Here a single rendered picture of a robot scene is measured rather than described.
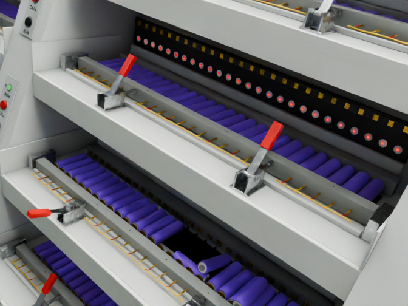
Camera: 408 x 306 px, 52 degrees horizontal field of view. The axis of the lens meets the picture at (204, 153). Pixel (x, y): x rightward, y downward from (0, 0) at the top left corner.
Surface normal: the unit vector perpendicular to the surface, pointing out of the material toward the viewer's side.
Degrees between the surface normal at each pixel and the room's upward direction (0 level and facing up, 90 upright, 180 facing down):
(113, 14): 90
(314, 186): 110
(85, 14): 90
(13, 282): 20
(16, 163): 90
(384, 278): 90
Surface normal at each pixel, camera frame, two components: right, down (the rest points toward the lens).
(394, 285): -0.55, -0.04
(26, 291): 0.16, -0.86
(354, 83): -0.65, 0.28
